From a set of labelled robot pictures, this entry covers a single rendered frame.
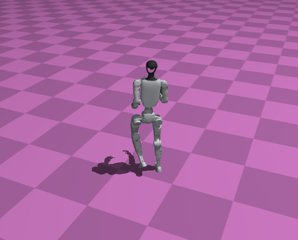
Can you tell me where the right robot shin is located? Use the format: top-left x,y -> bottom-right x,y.
155,140 -> 162,167

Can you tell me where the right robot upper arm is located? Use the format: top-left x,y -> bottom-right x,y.
160,80 -> 168,103

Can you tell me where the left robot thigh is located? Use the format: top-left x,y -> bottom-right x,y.
131,114 -> 143,141

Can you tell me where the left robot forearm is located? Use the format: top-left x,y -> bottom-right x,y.
131,99 -> 138,109

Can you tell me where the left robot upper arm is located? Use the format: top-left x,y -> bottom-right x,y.
133,79 -> 142,105

